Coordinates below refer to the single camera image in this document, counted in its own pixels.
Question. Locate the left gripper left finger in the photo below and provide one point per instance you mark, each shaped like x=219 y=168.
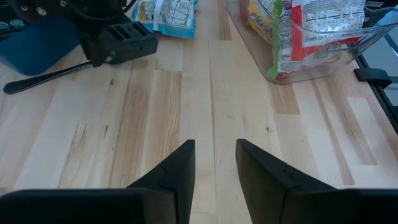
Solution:
x=109 y=208

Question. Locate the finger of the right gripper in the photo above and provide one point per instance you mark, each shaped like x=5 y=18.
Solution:
x=124 y=43

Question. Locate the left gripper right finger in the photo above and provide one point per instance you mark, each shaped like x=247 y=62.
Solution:
x=295 y=205

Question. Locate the light blue ramen pack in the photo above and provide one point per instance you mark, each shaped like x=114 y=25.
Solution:
x=171 y=15

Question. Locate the black spoon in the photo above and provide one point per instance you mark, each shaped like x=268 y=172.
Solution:
x=37 y=79

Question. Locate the red and yellow ramen pack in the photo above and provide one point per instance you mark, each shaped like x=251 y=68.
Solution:
x=258 y=21

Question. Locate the clear plastic container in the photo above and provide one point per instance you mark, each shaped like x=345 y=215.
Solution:
x=311 y=68

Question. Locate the pink lime shrimp ramen pack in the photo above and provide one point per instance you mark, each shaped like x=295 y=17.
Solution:
x=275 y=46

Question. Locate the red beef ramen pack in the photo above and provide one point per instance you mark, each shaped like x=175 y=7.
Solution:
x=326 y=25

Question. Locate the blue condiment bin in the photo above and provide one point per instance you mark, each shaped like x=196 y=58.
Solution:
x=37 y=46

